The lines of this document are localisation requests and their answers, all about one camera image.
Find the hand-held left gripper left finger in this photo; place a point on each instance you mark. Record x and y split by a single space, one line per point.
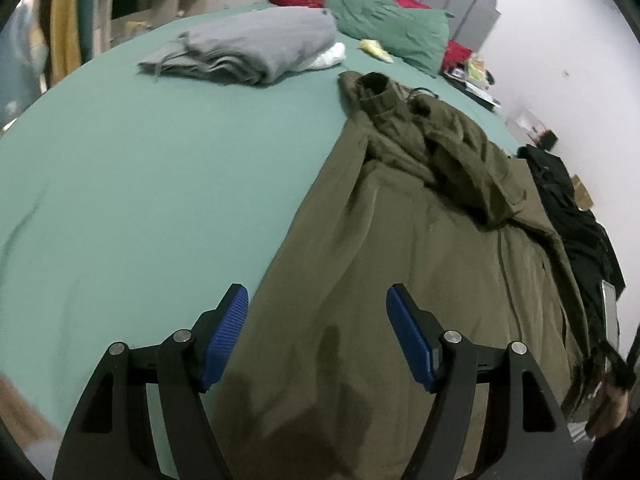
227 330

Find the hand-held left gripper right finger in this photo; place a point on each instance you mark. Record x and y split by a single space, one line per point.
407 340

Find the olive green jacket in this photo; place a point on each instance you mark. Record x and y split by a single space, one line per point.
400 235

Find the pile of black clothes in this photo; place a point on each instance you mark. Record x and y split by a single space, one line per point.
575 225

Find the folded grey clothes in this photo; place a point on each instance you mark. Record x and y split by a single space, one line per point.
260 45

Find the bed with green sheet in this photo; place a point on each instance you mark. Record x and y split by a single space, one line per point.
150 185

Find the black tablet stand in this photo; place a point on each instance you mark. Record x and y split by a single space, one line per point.
631 360

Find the brown paper bag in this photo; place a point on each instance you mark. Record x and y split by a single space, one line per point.
582 192

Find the white nightstand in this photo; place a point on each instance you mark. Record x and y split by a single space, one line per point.
522 125

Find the white cloth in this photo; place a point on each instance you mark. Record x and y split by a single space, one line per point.
330 57

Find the yellow cloth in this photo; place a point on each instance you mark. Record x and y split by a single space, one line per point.
374 49

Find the green pillow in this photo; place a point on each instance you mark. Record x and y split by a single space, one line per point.
390 20

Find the blue printed cloth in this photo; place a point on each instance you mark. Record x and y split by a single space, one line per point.
22 65

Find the teal curtain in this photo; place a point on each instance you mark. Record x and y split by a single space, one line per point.
89 10

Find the yellow curtain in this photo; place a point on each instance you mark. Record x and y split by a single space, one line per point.
65 20

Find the tablet with grey frame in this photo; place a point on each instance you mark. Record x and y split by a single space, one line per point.
610 315

